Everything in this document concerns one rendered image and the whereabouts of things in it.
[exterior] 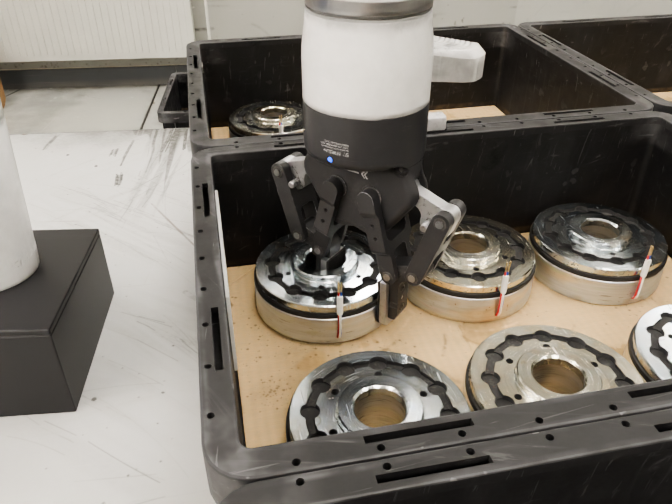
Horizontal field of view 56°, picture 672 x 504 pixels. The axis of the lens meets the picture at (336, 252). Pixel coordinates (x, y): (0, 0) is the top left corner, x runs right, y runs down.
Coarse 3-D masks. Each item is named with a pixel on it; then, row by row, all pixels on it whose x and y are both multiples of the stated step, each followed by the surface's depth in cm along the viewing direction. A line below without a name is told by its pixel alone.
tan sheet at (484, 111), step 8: (448, 112) 80; (456, 112) 80; (464, 112) 80; (472, 112) 80; (480, 112) 80; (488, 112) 80; (496, 112) 80; (216, 128) 76; (224, 128) 76; (216, 136) 74; (224, 136) 74
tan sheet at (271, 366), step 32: (544, 288) 49; (256, 320) 46; (416, 320) 46; (448, 320) 46; (512, 320) 46; (544, 320) 46; (576, 320) 46; (608, 320) 46; (256, 352) 43; (288, 352) 43; (320, 352) 43; (352, 352) 43; (416, 352) 43; (448, 352) 43; (256, 384) 41; (288, 384) 41; (256, 416) 38
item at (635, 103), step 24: (504, 24) 78; (192, 48) 69; (552, 48) 69; (192, 72) 62; (576, 72) 64; (192, 96) 56; (624, 96) 57; (192, 120) 52; (456, 120) 52; (480, 120) 52; (504, 120) 52; (528, 120) 52; (192, 144) 48; (216, 144) 48; (240, 144) 48
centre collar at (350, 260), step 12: (300, 252) 46; (312, 252) 47; (348, 252) 46; (300, 264) 45; (348, 264) 45; (300, 276) 44; (312, 276) 44; (324, 276) 44; (336, 276) 44; (348, 276) 45
